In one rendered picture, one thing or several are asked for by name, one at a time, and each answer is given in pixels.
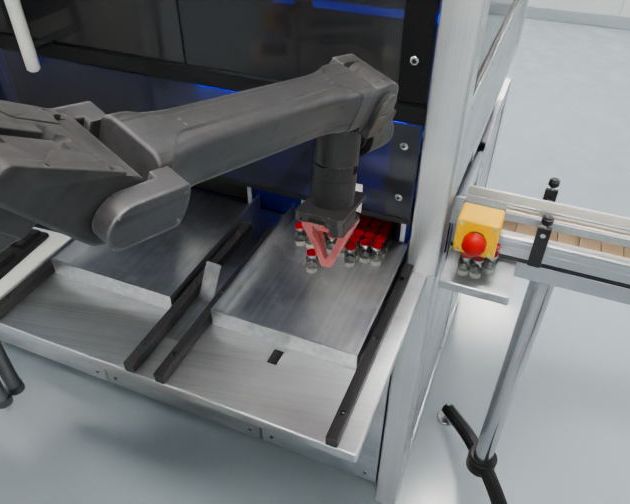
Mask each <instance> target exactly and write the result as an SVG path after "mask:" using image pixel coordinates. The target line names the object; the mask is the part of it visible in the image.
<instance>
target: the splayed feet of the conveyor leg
mask: <svg viewBox="0 0 630 504"><path fill-rule="evenodd" d="M436 417H437V420H438V422H439V423H440V424H442V425H444V426H451V425H452V426H453V427H454V428H455V430H456V431H457V432H458V434H459V435H460V437H461V438H462V440H463V442H464V443H465V445H466V447H467V449H468V451H469V452H468V455H467V458H466V466H467V468H468V470H469V471H470V472H471V473H472V474H473V475H475V476H477V477H480V478H482V480H483V483H484V485H485V488H486V491H487V493H488V496H489V499H490V502H491V504H507V501H506V498H505V495H504V493H503V490H502V488H501V485H500V483H499V480H498V478H497V475H496V473H495V471H494V469H495V467H496V464H497V455H496V453H494V455H493V458H492V460H491V462H489V463H486V464H485V463H481V462H479V461H478V460H477V459H476V458H475V456H474V451H475V448H476V445H477V442H478V437H477V436H476V434H475V433H474V431H473V430H472V428H471V427H470V425H469V424H468V423H467V421H466V420H465V419H464V418H463V416H462V415H461V414H460V413H459V411H458V410H457V409H456V408H455V406H454V405H453V404H451V403H447V404H445V405H444V406H443V408H442V409H441V410H439V411H438V413H437V416H436Z"/></svg>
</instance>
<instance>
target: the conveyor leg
mask: <svg viewBox="0 0 630 504"><path fill-rule="evenodd" d="M554 287H555V286H552V285H548V284H544V283H540V282H536V281H532V280H529V284H528V287H527V290H526V293H525V296H524V299H523V302H522V305H521V308H520V312H519V315H518V318H517V321H516V324H515V327H514V330H513V333H512V336H511V340H510V343H509V346H508V349H507V352H506V355H505V358H504V361H503V364H502V368H501V371H500V374H499V377H498V380H497V383H496V386H495V389H494V392H493V395H492V399H491V402H490V405H489V408H488V411H487V414H486V417H485V420H484V423H483V427H482V430H481V433H480V436H479V439H478V442H477V445H476V448H475V451H474V456H475V458H476V459H477V460H478V461H479V462H481V463H485V464H486V463H489V462H491V460H492V458H493V455H494V453H495V450H496V447H497V444H498V442H499V439H500V436H501V433H502V431H503V428H504V425H505V422H506V420H507V417H508V414H509V411H510V408H511V406H512V403H513V400H514V397H515V395H516V392H517V389H518V386H519V384H520V381H521V378H522V375H523V373H524V370H525V367H526V364H527V362H528V359H529V356H530V353H531V351H532V348H533V345H534V342H535V340H536V337H537V334H538V331H539V329H540V326H541V323H542V320H543V317H544V315H545V312H546V309H547V306H548V304H549V301H550V298H551V295H552V293H553V290H554Z"/></svg>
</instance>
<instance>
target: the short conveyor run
mask: <svg viewBox="0 0 630 504"><path fill-rule="evenodd" d="M560 182H561V181H560V180H559V179H558V178H556V177H553V178H550V179H549V183H548V185H549V186H550V187H551V188H546V189H545V192H544V196H543V199H538V198H533V197H528V196H524V195H519V194H514V193H509V192H505V191H500V190H495V189H490V188H485V187H481V186H476V185H471V184H470V187H469V192H465V194H464V195H463V197H467V196H468V197H473V198H478V199H482V200H487V201H491V202H496V203H501V204H505V205H507V210H506V214H505V218H504V221H503V225H502V229H501V233H500V237H499V240H498V243H499V244H500V245H501V248H500V254H499V258H503V259H507V260H511V261H515V262H517V266H516V271H515V275H514V276H516V277H520V278H524V279H528V280H532V281H536V282H540V283H544V284H548V285H552V286H556V287H560V288H564V289H568V290H572V291H575V292H579V293H583V294H587V295H591V296H595V297H599V298H603V299H607V300H611V301H615V302H619V303H623V304H627V305H630V218H629V217H624V216H619V215H614V214H610V213H605V212H600V211H595V210H591V209H586V208H581V207H576V206H571V205H567V204H562V203H557V202H555V201H556V198H557V195H558V190H557V189H555V188H557V187H559V185H560ZM456 226H457V224H454V223H453V224H452V226H451V231H450V236H449V241H448V249H447V254H446V259H447V256H448V253H449V251H450V248H451V246H453V242H454V236H455V231H456Z"/></svg>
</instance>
